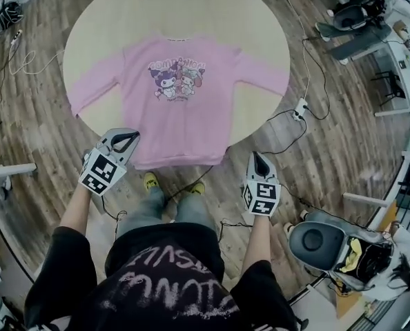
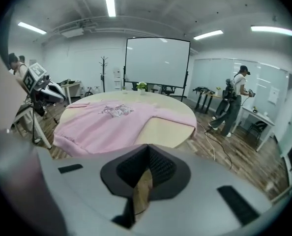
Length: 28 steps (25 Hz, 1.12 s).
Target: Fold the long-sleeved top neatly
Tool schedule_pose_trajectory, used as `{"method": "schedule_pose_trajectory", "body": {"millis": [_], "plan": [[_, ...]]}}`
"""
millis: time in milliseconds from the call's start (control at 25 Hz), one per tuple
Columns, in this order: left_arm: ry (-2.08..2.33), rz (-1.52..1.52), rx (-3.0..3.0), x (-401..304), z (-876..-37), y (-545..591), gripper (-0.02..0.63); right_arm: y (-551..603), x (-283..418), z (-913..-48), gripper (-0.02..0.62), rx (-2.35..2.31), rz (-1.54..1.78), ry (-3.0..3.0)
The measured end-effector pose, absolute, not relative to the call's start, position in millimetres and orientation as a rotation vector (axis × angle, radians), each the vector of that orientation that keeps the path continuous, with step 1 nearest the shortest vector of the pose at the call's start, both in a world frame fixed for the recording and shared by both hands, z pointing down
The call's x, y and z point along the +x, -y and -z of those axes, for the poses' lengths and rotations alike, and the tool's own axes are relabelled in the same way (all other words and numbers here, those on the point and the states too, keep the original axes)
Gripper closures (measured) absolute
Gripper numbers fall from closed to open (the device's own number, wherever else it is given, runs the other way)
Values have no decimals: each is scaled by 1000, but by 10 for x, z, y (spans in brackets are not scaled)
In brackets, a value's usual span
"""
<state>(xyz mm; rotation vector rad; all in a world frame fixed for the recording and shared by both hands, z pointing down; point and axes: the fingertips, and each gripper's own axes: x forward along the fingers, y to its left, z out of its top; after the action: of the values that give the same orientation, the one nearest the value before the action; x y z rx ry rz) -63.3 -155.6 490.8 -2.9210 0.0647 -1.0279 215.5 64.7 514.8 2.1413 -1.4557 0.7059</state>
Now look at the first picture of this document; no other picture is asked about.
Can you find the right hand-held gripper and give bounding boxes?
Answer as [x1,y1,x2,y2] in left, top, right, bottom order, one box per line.
[242,152,282,217]

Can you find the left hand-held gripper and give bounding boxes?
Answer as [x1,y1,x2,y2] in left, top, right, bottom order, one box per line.
[77,128,141,197]

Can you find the pink cartoon print sweatshirt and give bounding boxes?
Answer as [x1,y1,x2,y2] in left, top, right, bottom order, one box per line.
[70,34,291,171]

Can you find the person's right forearm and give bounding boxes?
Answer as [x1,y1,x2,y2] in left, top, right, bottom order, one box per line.
[242,214,273,272]

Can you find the person's left forearm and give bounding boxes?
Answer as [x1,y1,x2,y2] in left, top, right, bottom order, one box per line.
[59,184,104,234]

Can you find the person's black printed t-shirt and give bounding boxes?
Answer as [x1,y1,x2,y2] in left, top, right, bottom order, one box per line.
[24,221,297,331]

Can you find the person's left yellow shoe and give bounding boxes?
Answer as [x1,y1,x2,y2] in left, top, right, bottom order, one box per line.
[143,171,160,192]

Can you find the person's yellow shoe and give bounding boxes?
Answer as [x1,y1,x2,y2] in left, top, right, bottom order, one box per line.
[143,171,160,192]
[189,181,206,197]

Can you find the person's right yellow shoe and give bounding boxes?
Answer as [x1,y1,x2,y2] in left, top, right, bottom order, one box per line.
[189,181,206,197]

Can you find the person's grey jeans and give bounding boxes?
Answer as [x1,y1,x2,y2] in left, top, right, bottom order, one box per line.
[117,184,216,236]

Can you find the wooden desk with white legs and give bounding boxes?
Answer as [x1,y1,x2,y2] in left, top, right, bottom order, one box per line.
[287,191,399,331]

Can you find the white-legged desk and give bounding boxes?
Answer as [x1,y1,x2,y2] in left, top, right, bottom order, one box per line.
[0,162,39,289]

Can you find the black metal chair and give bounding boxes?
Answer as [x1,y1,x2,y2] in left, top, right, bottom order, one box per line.
[370,69,408,108]

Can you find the black patterned bag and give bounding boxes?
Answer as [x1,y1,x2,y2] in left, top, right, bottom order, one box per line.
[0,1,25,30]

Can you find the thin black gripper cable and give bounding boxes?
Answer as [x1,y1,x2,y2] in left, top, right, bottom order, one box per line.
[101,194,128,234]
[218,219,254,244]

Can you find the black floor cable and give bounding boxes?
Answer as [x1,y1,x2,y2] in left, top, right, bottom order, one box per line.
[165,108,308,203]

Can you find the black power cable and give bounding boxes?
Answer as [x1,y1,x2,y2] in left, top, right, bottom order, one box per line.
[301,34,330,120]

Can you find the looped white cable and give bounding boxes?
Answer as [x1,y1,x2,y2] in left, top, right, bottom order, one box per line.
[8,45,66,77]

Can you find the white power cable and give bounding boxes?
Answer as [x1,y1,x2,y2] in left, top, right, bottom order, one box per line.
[286,0,311,103]

